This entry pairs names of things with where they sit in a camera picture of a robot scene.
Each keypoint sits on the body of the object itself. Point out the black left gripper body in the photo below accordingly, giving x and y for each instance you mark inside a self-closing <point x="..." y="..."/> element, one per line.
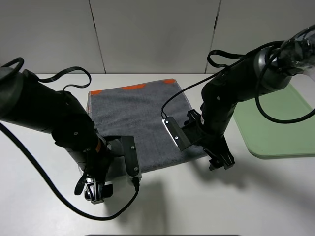
<point x="99" y="161"/>

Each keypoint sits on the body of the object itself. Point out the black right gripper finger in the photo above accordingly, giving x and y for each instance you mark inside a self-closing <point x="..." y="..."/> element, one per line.
<point x="215" y="163"/>
<point x="225" y="157"/>

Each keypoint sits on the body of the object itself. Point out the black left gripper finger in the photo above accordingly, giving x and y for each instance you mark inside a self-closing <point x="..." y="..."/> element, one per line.
<point x="80" y="184"/>
<point x="96" y="192"/>

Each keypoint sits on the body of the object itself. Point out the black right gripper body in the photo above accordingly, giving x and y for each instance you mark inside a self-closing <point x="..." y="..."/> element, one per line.
<point x="196" y="135"/>

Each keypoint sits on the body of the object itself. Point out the grey towel with orange pattern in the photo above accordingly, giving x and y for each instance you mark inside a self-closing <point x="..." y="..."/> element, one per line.
<point x="135" y="110"/>

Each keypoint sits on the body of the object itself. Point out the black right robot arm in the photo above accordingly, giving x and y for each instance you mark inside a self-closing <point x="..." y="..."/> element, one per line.
<point x="262" y="71"/>

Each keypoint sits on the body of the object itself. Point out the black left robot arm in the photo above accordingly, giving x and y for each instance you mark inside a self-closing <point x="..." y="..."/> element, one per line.
<point x="26" y="101"/>

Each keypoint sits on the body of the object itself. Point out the light green plastic tray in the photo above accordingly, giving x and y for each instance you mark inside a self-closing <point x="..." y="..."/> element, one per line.
<point x="268" y="140"/>

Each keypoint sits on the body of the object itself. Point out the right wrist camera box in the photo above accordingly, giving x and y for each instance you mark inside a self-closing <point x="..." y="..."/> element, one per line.
<point x="176" y="133"/>

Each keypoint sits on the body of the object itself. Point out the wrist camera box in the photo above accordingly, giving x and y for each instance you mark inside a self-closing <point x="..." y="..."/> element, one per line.
<point x="130" y="155"/>
<point x="176" y="133"/>

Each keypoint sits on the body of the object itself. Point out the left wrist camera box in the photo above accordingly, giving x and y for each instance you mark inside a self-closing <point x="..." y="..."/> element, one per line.
<point x="130" y="155"/>

